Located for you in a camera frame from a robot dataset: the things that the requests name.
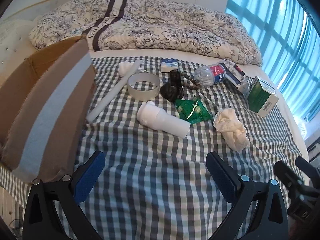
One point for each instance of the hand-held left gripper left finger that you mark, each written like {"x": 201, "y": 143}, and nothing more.
{"x": 90, "y": 180}

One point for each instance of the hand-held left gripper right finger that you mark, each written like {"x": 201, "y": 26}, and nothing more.
{"x": 222, "y": 180}

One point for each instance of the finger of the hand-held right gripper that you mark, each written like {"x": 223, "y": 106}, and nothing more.
{"x": 308, "y": 167}
{"x": 287, "y": 176}

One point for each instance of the green white medicine box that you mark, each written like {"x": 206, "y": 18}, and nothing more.
{"x": 261, "y": 95}

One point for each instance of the white bed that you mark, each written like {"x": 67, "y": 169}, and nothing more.
{"x": 290, "y": 120}

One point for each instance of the cream crumpled cloth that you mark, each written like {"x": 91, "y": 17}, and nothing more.
{"x": 232, "y": 127}

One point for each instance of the checkered cloth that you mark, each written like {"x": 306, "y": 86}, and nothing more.
{"x": 155, "y": 160}

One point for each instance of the green snack wrapper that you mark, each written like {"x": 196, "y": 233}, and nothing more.
{"x": 192, "y": 110}

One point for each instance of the long white foam tube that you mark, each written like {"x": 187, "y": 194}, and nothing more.
{"x": 110, "y": 95}

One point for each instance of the brown cardboard box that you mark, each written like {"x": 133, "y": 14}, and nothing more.
{"x": 45, "y": 105}

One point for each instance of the white plastic bottle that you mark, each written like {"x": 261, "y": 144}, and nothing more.
{"x": 160, "y": 118}

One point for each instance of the clear plastic water bottle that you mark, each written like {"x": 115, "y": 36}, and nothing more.
{"x": 211, "y": 75}

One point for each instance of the clear tape roll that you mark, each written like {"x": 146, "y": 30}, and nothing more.
{"x": 143, "y": 88}

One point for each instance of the crumpled white tissue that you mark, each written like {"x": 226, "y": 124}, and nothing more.
{"x": 125, "y": 68}

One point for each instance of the blue white tissue packet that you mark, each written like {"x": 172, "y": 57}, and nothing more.
{"x": 170, "y": 66}

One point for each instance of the blue curtain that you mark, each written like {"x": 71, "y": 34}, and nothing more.
{"x": 280, "y": 25}

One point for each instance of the white padded headboard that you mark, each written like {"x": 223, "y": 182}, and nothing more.
{"x": 12, "y": 37}

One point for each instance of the floral quilt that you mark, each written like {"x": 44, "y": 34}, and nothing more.
{"x": 155, "y": 22}

